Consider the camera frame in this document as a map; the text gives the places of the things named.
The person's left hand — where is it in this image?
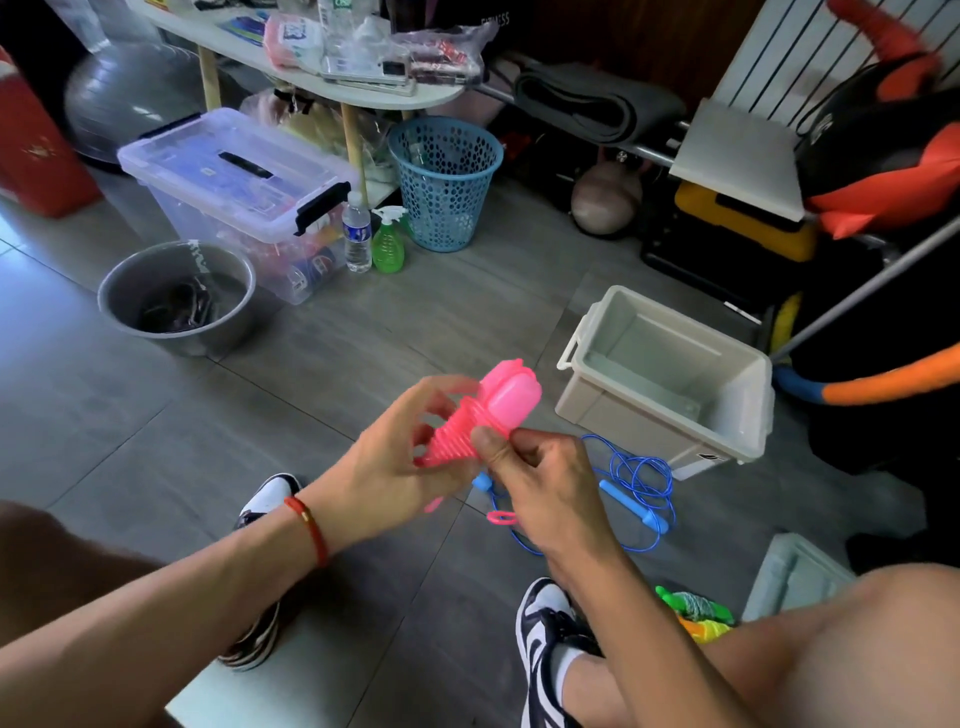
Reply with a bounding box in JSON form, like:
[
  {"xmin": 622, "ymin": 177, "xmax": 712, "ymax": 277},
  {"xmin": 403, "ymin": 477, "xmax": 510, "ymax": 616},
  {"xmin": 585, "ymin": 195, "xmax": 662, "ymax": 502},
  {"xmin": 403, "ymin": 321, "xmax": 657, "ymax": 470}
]
[{"xmin": 297, "ymin": 375, "xmax": 485, "ymax": 557}]

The person's right hand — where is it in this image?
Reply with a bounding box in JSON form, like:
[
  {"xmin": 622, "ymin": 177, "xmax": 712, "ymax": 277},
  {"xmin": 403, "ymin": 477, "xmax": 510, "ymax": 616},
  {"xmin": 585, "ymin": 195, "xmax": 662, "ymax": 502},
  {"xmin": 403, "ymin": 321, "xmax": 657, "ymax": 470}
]
[{"xmin": 471, "ymin": 426, "xmax": 624, "ymax": 569}]

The blue jump rope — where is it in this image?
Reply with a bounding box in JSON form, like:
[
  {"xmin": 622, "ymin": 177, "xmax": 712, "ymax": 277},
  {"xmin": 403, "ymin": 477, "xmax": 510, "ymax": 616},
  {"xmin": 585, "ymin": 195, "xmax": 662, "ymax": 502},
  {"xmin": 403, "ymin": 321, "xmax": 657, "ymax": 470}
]
[{"xmin": 472, "ymin": 435, "xmax": 680, "ymax": 557}]

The pink jump rope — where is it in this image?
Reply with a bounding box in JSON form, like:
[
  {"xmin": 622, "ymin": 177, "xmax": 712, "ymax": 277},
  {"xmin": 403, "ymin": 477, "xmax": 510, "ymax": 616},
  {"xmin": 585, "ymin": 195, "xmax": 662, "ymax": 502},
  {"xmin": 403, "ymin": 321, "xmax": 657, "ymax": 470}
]
[{"xmin": 417, "ymin": 358, "xmax": 545, "ymax": 527}]

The white plastic bin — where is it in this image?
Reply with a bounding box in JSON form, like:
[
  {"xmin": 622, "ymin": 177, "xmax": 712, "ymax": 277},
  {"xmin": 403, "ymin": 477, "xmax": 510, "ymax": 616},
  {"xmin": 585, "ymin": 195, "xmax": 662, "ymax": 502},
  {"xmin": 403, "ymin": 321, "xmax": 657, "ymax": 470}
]
[{"xmin": 553, "ymin": 285, "xmax": 777, "ymax": 482}]

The green jump rope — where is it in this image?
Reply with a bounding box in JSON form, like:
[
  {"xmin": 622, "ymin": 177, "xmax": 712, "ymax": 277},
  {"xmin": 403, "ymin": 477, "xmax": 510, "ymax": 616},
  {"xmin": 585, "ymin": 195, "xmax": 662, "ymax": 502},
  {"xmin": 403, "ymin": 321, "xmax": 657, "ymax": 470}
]
[{"xmin": 654, "ymin": 585, "xmax": 740, "ymax": 626}]

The person's left forearm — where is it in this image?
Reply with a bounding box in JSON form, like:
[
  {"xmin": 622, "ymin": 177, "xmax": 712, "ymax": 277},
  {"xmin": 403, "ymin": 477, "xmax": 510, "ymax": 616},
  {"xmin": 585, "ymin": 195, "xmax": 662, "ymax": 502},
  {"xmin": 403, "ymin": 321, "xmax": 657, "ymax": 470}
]
[{"xmin": 0, "ymin": 502, "xmax": 324, "ymax": 728}]

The person's right forearm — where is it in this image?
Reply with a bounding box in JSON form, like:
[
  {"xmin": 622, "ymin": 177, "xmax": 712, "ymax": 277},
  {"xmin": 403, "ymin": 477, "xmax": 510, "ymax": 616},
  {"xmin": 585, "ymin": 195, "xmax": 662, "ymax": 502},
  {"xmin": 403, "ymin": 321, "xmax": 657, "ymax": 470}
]
[{"xmin": 547, "ymin": 525, "xmax": 767, "ymax": 728}]

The white bin lid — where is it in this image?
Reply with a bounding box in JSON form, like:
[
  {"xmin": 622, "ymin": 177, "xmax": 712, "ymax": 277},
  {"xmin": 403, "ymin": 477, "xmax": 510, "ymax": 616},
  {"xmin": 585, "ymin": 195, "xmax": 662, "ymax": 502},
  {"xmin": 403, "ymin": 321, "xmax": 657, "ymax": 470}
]
[{"xmin": 742, "ymin": 531, "xmax": 860, "ymax": 624}]

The person's right leg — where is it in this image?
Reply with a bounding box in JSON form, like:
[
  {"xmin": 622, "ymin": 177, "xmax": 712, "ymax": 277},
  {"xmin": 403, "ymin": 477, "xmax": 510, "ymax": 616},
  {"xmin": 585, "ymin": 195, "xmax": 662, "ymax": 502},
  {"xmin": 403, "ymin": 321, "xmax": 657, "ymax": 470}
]
[{"xmin": 558, "ymin": 562, "xmax": 960, "ymax": 728}]

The person's leg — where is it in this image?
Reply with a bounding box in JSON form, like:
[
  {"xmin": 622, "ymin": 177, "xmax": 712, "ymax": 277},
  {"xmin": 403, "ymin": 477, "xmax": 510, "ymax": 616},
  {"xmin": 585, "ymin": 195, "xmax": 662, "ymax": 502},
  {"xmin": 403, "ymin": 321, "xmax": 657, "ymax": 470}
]
[
  {"xmin": 0, "ymin": 502, "xmax": 167, "ymax": 647},
  {"xmin": 558, "ymin": 562, "xmax": 960, "ymax": 728}
]

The person's left leg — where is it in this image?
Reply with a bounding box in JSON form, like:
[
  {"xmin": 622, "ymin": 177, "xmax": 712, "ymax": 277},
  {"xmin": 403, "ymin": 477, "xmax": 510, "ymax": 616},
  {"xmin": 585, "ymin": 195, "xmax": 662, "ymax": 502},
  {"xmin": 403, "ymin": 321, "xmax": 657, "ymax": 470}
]
[{"xmin": 0, "ymin": 502, "xmax": 167, "ymax": 647}]

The black white left shoe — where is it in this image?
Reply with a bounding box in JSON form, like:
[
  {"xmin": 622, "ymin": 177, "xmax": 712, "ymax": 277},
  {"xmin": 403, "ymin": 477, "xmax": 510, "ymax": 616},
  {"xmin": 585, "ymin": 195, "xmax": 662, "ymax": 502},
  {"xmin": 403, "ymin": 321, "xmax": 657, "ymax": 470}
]
[{"xmin": 217, "ymin": 471, "xmax": 305, "ymax": 672}]

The black white shoe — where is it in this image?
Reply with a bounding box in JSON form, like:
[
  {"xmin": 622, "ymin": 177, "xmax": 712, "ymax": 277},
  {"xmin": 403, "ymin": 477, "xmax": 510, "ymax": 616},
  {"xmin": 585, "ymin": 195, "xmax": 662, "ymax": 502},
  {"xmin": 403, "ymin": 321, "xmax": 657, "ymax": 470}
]
[
  {"xmin": 217, "ymin": 471, "xmax": 305, "ymax": 672},
  {"xmin": 514, "ymin": 577, "xmax": 602, "ymax": 728}
]

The black white right shoe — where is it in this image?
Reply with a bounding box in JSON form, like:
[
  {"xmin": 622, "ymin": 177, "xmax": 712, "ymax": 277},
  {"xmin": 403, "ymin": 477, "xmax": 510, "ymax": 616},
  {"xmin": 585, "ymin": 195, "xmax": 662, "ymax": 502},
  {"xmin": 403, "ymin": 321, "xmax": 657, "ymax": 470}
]
[{"xmin": 514, "ymin": 577, "xmax": 602, "ymax": 728}]

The green spray bottle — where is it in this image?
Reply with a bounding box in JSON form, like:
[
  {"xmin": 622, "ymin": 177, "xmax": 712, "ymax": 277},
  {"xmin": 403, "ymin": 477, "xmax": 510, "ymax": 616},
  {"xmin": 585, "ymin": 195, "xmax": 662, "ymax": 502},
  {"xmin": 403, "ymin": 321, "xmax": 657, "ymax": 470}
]
[{"xmin": 370, "ymin": 205, "xmax": 411, "ymax": 276}]

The small plastic water bottle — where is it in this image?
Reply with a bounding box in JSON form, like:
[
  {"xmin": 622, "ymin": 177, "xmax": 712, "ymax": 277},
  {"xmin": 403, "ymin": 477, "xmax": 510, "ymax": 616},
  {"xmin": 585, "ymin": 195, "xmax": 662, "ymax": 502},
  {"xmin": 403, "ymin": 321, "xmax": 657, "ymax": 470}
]
[{"xmin": 342, "ymin": 190, "xmax": 375, "ymax": 275}]

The blue mesh plastic basket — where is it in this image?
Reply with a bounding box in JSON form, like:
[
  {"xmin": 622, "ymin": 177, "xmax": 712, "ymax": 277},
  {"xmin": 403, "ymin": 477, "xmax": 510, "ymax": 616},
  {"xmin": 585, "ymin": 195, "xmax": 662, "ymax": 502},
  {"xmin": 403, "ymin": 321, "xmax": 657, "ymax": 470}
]
[{"xmin": 387, "ymin": 115, "xmax": 506, "ymax": 254}]

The brown ball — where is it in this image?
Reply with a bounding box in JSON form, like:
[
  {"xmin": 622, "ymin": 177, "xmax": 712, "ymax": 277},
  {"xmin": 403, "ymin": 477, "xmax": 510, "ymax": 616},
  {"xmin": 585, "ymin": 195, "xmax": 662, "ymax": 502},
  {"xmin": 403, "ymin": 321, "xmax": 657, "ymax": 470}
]
[{"xmin": 568, "ymin": 159, "xmax": 647, "ymax": 239}]

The grey metal basin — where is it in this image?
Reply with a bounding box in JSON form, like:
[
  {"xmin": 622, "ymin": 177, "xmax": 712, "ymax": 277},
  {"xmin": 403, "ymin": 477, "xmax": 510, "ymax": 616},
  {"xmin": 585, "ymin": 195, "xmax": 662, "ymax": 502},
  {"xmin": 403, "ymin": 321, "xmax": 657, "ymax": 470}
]
[{"xmin": 97, "ymin": 240, "xmax": 258, "ymax": 359}]

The yellow black case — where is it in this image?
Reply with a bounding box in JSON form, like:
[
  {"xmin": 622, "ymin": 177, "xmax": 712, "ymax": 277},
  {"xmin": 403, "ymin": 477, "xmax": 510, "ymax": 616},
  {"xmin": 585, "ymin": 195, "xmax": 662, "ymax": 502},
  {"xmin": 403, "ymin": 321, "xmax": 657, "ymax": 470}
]
[{"xmin": 672, "ymin": 183, "xmax": 821, "ymax": 264}]

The multicoloured hula hoop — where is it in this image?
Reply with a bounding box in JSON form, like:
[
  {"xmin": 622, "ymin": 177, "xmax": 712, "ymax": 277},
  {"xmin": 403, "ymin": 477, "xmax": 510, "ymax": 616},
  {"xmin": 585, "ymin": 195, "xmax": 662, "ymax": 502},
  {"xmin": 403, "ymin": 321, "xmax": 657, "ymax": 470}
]
[{"xmin": 769, "ymin": 292, "xmax": 960, "ymax": 408}]

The clear bin with black latches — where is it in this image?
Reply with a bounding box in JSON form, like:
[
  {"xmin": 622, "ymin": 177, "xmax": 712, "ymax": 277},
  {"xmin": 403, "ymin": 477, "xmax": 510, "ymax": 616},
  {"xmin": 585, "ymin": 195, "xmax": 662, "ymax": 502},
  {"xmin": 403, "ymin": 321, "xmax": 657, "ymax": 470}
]
[{"xmin": 118, "ymin": 108, "xmax": 354, "ymax": 308}]

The white metal pole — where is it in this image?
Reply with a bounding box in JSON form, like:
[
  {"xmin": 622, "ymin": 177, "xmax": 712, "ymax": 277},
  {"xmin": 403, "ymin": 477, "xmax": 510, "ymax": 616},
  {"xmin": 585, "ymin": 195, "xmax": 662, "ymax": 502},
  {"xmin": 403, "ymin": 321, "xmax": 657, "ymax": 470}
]
[{"xmin": 772, "ymin": 217, "xmax": 960, "ymax": 359}]

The grey flat board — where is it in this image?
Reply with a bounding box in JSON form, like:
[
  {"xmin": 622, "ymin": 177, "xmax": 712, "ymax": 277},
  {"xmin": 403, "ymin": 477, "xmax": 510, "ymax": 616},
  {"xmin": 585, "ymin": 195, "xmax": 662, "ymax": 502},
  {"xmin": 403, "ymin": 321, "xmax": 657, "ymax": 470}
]
[{"xmin": 667, "ymin": 97, "xmax": 812, "ymax": 224}]

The grey folded mat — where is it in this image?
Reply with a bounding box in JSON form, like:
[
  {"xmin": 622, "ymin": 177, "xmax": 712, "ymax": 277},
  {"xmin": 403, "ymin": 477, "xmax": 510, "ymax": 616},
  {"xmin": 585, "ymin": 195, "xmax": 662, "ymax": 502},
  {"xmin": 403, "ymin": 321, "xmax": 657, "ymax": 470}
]
[{"xmin": 502, "ymin": 60, "xmax": 689, "ymax": 147}]

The clear plastic bag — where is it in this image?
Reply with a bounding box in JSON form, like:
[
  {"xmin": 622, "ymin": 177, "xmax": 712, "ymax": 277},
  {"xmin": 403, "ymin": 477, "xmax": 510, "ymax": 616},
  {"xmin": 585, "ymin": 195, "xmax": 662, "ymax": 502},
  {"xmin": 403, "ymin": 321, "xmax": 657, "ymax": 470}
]
[{"xmin": 390, "ymin": 18, "xmax": 504, "ymax": 84}]

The pink white packet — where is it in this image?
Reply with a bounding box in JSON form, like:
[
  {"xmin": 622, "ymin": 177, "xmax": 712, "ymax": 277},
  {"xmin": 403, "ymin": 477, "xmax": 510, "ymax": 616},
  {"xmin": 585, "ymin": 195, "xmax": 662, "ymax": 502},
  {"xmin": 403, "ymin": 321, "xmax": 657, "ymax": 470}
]
[{"xmin": 264, "ymin": 12, "xmax": 324, "ymax": 72}]

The grey exercise ball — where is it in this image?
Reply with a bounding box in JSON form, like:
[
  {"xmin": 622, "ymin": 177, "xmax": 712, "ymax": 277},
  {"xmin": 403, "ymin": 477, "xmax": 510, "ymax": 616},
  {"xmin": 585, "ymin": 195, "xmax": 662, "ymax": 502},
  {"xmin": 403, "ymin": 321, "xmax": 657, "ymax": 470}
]
[{"xmin": 63, "ymin": 40, "xmax": 204, "ymax": 167}]

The white round table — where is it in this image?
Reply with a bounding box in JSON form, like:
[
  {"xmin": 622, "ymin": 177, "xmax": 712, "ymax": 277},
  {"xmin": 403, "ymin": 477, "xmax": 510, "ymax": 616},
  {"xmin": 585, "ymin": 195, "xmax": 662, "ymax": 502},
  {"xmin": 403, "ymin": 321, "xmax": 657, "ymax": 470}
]
[{"xmin": 127, "ymin": 0, "xmax": 467, "ymax": 197}]

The red bag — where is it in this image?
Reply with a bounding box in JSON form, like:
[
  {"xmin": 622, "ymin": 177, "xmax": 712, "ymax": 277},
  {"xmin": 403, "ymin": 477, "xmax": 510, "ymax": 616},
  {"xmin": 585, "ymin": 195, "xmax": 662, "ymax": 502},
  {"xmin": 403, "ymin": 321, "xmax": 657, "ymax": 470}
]
[{"xmin": 0, "ymin": 52, "xmax": 104, "ymax": 221}]

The black red inflatable toy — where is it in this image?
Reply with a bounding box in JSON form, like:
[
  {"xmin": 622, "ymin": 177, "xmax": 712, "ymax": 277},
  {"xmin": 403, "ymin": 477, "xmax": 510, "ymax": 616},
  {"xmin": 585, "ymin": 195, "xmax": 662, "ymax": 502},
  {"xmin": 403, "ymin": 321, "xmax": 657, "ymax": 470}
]
[{"xmin": 795, "ymin": 0, "xmax": 960, "ymax": 242}]

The white radiator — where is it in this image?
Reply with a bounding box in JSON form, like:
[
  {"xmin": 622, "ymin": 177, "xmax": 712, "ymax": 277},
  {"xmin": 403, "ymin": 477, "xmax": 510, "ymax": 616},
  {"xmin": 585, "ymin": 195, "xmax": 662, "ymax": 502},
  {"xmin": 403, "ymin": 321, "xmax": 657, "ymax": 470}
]
[{"xmin": 712, "ymin": 0, "xmax": 902, "ymax": 129}]

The white plastic bag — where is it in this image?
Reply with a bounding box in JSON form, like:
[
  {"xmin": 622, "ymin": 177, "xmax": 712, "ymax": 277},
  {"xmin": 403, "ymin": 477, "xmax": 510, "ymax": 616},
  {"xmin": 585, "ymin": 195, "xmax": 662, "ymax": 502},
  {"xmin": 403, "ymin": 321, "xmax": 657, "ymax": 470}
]
[{"xmin": 45, "ymin": 0, "xmax": 122, "ymax": 54}]

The red string bracelet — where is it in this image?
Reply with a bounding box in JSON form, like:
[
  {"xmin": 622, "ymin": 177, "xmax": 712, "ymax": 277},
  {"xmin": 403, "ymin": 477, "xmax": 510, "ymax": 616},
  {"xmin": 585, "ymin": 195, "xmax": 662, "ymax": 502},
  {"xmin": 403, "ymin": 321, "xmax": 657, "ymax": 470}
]
[{"xmin": 283, "ymin": 495, "xmax": 332, "ymax": 569}]

